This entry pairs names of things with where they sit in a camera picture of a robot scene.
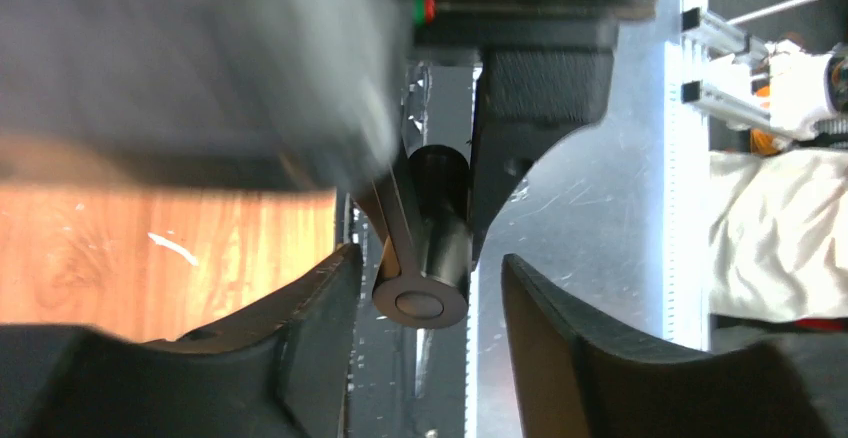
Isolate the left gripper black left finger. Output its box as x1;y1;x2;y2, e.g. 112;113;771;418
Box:
1;244;362;437

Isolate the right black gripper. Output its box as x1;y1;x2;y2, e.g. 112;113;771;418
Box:
412;0;657;261

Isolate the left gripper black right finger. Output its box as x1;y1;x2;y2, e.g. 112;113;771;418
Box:
501;254;847;437

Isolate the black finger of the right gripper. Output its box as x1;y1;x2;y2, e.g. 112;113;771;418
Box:
1;0;411;192

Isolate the white cloth outside cell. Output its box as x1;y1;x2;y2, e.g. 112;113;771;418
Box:
707;149;847;323

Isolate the white slotted cable duct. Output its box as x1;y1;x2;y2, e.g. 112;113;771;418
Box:
662;41;709;350

